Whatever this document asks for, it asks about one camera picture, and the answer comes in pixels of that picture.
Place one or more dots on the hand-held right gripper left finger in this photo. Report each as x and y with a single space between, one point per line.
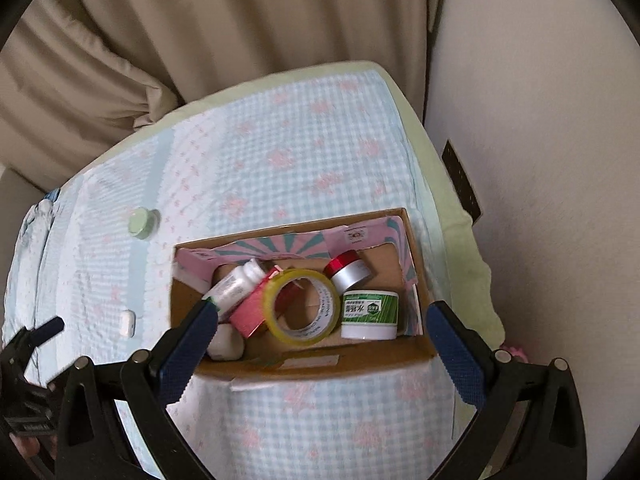
187 355

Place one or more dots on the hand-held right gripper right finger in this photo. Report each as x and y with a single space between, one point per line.
456 355

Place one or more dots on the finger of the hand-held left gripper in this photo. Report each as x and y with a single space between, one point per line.
47 329

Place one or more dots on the white jar with black lid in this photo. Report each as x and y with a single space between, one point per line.
227 342

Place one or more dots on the white earbud case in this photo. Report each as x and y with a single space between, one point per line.
127 324

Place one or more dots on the small red box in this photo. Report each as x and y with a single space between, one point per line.
247 317

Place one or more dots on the white pill bottle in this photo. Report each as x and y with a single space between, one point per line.
235 282

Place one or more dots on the yellow tape roll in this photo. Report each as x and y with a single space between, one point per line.
269 305

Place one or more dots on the green and white jar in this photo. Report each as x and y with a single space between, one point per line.
370 310

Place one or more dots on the pink printed cardboard box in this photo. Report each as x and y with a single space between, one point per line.
310 360

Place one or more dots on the silver jar with red lid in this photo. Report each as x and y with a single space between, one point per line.
350 275

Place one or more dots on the person's left hand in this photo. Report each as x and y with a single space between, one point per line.
32 447

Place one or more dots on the pink plastic object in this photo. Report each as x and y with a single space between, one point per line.
515 352

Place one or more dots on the grey padded headboard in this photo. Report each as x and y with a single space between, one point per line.
15 200

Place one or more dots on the pale green round jar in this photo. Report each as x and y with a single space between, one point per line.
141 222

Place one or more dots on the blue checkered floral blanket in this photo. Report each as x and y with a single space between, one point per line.
300 160

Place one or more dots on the beige curtain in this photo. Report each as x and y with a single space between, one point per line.
200 20

